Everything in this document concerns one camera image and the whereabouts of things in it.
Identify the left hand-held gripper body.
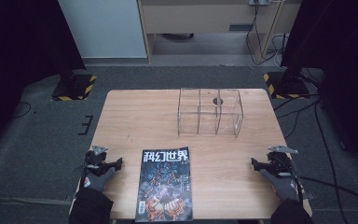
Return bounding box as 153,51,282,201
83,145,115,177

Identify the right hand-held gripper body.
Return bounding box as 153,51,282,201
260,145,300,179

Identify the dark illustrated magazine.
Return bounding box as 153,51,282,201
134,146,194,223

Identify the clear acrylic file rack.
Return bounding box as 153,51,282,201
176,87,244,139

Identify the person's left hand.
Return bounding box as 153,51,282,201
82,166,117,194

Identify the person's right hand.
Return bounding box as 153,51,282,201
258,168,301,202

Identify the black yellow striped stand base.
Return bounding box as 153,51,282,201
263,55,311,101
50,55,98,103

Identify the dark curtain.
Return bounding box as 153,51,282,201
0,0,87,158
280,0,358,180

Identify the white cabinet panel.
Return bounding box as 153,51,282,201
57,0,148,60

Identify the light wooden desk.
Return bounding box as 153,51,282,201
136,0,303,65

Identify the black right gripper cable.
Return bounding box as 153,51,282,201
276,157,358,207

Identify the thin black floor cable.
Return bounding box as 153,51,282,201
11,101,33,119

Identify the white floor cable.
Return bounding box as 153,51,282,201
269,33,288,68

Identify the black hanging cable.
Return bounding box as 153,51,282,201
245,0,282,66

